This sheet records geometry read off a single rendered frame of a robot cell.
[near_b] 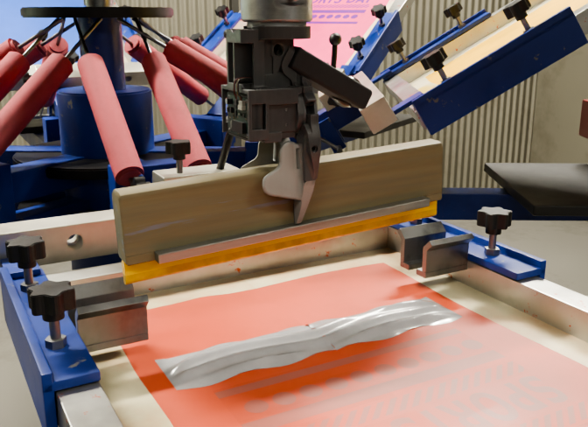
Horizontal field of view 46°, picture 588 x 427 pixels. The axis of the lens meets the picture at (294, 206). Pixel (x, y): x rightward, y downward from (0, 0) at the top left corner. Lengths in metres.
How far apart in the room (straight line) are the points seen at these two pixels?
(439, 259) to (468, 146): 4.06
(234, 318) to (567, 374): 0.37
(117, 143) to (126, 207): 0.53
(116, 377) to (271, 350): 0.16
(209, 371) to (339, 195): 0.25
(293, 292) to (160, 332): 0.19
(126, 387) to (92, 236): 0.30
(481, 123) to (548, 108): 0.47
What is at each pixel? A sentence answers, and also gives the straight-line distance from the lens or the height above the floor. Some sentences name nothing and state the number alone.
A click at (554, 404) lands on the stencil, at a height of 0.95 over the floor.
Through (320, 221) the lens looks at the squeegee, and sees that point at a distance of 0.79.
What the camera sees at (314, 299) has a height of 0.95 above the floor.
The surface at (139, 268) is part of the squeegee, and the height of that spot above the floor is 1.05.
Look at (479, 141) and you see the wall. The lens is 5.02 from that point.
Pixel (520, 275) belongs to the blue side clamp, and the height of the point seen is 1.00.
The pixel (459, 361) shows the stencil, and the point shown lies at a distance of 0.77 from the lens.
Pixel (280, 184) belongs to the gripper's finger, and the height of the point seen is 1.13.
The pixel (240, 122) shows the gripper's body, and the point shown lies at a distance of 0.73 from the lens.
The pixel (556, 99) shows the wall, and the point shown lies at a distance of 5.10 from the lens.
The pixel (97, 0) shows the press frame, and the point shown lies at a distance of 1.55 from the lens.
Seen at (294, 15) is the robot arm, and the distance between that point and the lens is 0.73.
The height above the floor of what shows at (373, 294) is 0.95.
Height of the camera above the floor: 1.31
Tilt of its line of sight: 15 degrees down
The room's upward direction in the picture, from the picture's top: straight up
